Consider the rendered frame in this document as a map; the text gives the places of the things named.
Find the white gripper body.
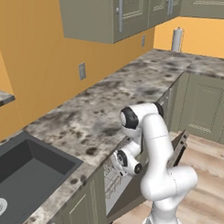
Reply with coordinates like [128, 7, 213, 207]
[111, 150, 124, 178]

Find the dark grey sink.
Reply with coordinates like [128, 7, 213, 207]
[0, 129, 88, 224]

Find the white sink drain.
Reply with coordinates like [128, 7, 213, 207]
[0, 197, 8, 218]

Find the white paper towel roll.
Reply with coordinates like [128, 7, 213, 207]
[169, 27, 186, 54]

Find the white wire dishwasher rack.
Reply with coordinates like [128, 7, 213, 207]
[102, 156, 128, 201]

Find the olive wall cupboard run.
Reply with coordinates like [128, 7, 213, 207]
[58, 0, 188, 47]

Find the long silver cupboard handle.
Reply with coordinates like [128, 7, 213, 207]
[167, 0, 176, 16]
[116, 0, 124, 34]

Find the olive wall cupboard door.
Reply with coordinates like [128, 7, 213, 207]
[112, 0, 153, 43]
[146, 0, 171, 29]

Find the olive corner wall cupboard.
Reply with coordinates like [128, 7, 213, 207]
[178, 0, 224, 22]

